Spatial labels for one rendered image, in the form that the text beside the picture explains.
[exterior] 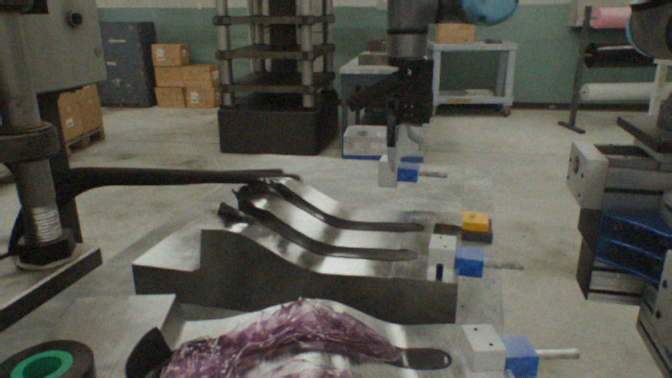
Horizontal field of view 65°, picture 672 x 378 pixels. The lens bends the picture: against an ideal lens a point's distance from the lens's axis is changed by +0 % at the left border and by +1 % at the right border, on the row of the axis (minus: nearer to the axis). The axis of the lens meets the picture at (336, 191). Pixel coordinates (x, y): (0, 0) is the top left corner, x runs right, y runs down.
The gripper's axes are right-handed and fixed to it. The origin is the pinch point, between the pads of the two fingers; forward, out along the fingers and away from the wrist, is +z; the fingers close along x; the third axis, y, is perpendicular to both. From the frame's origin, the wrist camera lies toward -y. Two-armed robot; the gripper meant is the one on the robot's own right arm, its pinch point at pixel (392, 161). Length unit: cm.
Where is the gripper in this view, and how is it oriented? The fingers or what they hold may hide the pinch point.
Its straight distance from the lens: 104.3
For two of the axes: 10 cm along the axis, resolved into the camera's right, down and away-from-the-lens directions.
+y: 9.7, 0.7, -2.4
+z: 0.1, 9.4, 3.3
